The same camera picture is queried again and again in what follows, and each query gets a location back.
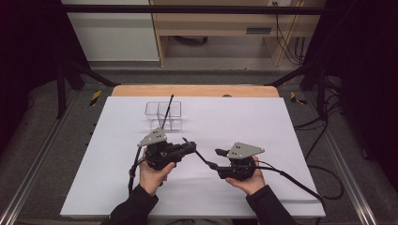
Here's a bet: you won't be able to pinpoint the black metal stand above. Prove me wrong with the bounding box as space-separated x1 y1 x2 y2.
55 59 121 120
266 60 328 121

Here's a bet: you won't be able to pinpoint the person's right hand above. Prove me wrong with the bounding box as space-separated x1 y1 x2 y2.
224 155 267 196

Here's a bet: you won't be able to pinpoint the black floor cables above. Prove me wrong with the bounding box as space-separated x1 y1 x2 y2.
294 78 345 201

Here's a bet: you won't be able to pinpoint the light wooden desk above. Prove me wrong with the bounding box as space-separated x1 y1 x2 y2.
149 0 328 68

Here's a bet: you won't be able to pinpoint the white table mat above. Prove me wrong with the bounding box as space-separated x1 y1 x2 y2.
59 96 327 218

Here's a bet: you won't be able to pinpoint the aluminium rail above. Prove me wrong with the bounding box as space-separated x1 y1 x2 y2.
308 93 379 225
0 90 83 225

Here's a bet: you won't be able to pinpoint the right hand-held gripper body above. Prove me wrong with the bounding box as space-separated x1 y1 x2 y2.
218 142 266 182

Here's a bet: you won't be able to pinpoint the right hand-held gripper cable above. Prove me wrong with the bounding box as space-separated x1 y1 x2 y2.
256 160 327 214

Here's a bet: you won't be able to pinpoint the black horizontal metal bar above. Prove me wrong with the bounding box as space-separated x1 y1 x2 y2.
62 4 327 16

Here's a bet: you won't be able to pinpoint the clear plastic organizer box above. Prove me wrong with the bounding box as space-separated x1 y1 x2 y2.
144 100 184 131

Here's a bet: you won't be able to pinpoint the black hanging cables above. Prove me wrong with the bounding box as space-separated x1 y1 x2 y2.
271 1 306 67

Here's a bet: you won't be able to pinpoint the white cabinet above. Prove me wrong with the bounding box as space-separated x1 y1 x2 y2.
60 0 161 62

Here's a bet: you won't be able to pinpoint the black brush with silver ferrule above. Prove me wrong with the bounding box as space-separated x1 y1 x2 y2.
182 136 211 166

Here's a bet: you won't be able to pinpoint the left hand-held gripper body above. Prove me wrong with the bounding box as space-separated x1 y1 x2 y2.
137 127 186 172

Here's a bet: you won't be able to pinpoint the yellow and black tape strip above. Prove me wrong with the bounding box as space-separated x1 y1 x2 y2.
89 90 102 107
289 91 308 106

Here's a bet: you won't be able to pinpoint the person's left hand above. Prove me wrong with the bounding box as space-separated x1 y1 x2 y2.
139 149 176 197

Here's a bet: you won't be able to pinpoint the black curtain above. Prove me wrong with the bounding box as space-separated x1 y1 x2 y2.
304 0 398 191
0 0 92 154

